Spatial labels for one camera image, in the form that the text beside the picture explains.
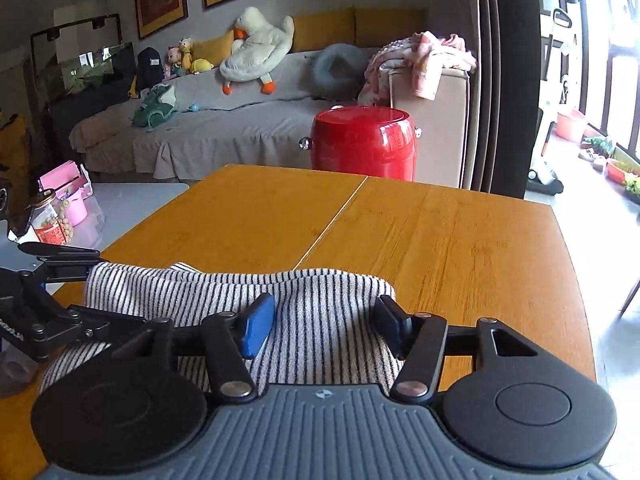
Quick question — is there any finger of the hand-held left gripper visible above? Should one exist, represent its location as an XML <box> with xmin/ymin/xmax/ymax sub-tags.
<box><xmin>17</xmin><ymin>241</ymin><xmax>110</xmax><ymax>283</ymax></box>
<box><xmin>65</xmin><ymin>304</ymin><xmax>173</xmax><ymax>343</ymax></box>

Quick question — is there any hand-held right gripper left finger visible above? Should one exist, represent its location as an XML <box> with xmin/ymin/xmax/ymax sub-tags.
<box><xmin>114</xmin><ymin>292</ymin><xmax>277</xmax><ymax>404</ymax></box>

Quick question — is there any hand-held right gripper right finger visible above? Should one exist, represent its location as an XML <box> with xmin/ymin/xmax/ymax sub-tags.
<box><xmin>372</xmin><ymin>294</ymin><xmax>544</xmax><ymax>404</ymax></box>

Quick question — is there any grey striped knit garment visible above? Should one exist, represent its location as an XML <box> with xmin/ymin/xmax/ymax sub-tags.
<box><xmin>37</xmin><ymin>261</ymin><xmax>403</xmax><ymax>396</ymax></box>

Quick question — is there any pile of pink clothes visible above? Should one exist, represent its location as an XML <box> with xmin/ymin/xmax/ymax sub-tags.
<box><xmin>357</xmin><ymin>31</ymin><xmax>478</xmax><ymax>106</ymax></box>

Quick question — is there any glass jar of nuts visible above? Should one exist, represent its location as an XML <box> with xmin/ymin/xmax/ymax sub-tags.
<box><xmin>27</xmin><ymin>189</ymin><xmax>75</xmax><ymax>247</ymax></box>

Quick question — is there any black and white device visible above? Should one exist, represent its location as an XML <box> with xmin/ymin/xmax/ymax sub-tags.
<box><xmin>0</xmin><ymin>180</ymin><xmax>37</xmax><ymax>243</ymax></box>

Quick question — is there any translucent plastic object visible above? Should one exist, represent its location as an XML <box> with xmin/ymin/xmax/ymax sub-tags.
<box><xmin>0</xmin><ymin>345</ymin><xmax>41</xmax><ymax>398</ymax></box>

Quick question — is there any pink plastic box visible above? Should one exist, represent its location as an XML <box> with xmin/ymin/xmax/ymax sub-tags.
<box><xmin>39</xmin><ymin>160</ymin><xmax>94</xmax><ymax>227</ymax></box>

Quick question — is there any yellow bag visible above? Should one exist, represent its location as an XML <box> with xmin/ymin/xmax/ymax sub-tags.
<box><xmin>0</xmin><ymin>112</ymin><xmax>33</xmax><ymax>186</ymax></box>

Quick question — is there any dark cabinet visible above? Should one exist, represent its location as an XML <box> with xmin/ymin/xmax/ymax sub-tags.
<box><xmin>47</xmin><ymin>77</ymin><xmax>146</xmax><ymax>161</ymax></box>

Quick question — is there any green dinosaur plush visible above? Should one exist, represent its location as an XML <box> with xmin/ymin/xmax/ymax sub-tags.
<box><xmin>131</xmin><ymin>84</ymin><xmax>178</xmax><ymax>128</ymax></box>

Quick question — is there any red glossy drum stool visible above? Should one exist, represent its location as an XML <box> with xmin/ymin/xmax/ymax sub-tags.
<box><xmin>298</xmin><ymin>106</ymin><xmax>422</xmax><ymax>182</ymax></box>

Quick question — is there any glass aquarium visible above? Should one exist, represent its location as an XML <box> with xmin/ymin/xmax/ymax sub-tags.
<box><xmin>30</xmin><ymin>14</ymin><xmax>137</xmax><ymax>106</ymax></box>

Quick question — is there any sofa with grey cover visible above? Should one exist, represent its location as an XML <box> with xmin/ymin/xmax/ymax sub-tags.
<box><xmin>69</xmin><ymin>7</ymin><xmax>471</xmax><ymax>188</ymax></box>

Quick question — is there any yellow doll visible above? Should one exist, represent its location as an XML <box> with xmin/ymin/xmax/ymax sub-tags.
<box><xmin>177</xmin><ymin>37</ymin><xmax>195</xmax><ymax>73</ymax></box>

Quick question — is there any small yellow pillow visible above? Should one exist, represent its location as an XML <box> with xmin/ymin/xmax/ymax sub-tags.
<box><xmin>191</xmin><ymin>30</ymin><xmax>236</xmax><ymax>63</ymax></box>

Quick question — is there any grey neck pillow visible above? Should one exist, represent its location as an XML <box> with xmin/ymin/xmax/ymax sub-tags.
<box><xmin>307</xmin><ymin>42</ymin><xmax>368</xmax><ymax>98</ymax></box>

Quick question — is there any beige and brown curtain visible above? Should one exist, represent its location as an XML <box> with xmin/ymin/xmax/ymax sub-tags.
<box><xmin>470</xmin><ymin>0</ymin><xmax>543</xmax><ymax>200</ymax></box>

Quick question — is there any pink cup on sill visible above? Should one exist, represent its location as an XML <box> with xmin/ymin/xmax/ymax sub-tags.
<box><xmin>556</xmin><ymin>109</ymin><xmax>588</xmax><ymax>142</ymax></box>

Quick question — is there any green toy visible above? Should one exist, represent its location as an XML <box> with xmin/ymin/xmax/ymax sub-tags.
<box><xmin>582</xmin><ymin>136</ymin><xmax>616</xmax><ymax>158</ymax></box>

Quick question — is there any red plastic basin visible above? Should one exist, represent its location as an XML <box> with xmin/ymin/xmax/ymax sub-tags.
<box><xmin>604</xmin><ymin>157</ymin><xmax>640</xmax><ymax>186</ymax></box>

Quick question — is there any white goose plush toy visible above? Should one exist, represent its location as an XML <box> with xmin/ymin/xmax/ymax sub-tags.
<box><xmin>219</xmin><ymin>6</ymin><xmax>295</xmax><ymax>96</ymax></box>

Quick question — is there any yellow sofa back cushion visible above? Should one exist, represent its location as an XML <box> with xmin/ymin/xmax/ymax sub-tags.
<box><xmin>354</xmin><ymin>7</ymin><xmax>430</xmax><ymax>48</ymax></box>
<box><xmin>291</xmin><ymin>7</ymin><xmax>357</xmax><ymax>53</ymax></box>

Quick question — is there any black window frame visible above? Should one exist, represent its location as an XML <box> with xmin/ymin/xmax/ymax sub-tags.
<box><xmin>585</xmin><ymin>0</ymin><xmax>640</xmax><ymax>156</ymax></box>

